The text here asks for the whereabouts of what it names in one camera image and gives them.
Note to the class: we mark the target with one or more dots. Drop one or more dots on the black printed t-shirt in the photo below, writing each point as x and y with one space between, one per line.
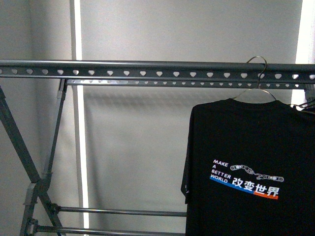
250 170

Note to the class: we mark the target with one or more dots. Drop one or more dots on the silver wire hanger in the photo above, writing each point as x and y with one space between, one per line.
257 94

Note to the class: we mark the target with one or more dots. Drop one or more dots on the grey metal drying rack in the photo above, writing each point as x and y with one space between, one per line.
40 214

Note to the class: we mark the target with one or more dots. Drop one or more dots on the spare metal wire hangers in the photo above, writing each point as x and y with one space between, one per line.
307 107

